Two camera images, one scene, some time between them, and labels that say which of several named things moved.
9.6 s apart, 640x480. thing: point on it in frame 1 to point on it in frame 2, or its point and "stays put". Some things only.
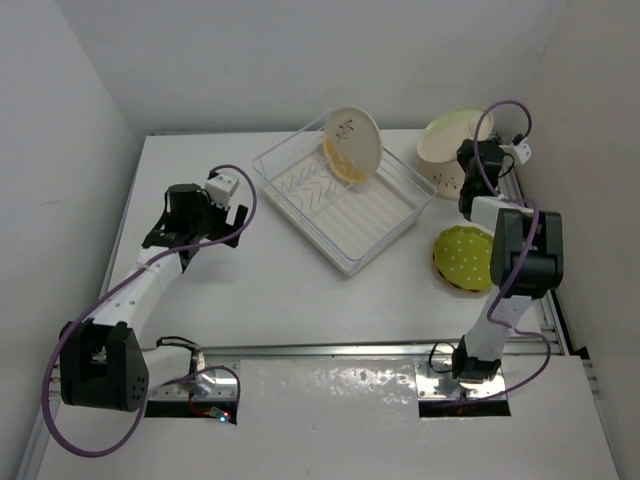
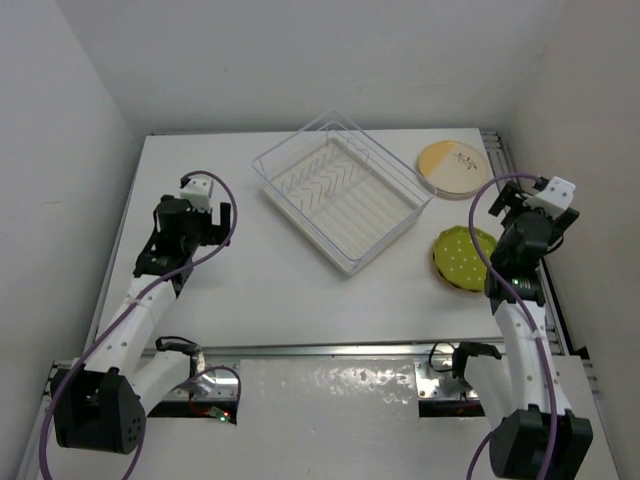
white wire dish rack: (358, 221) stays put
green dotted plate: (462, 257) stays put
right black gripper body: (466, 158) to (546, 214)
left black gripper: (222, 228) stays put
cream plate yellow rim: (352, 144) to (454, 169)
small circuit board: (222, 415) stays put
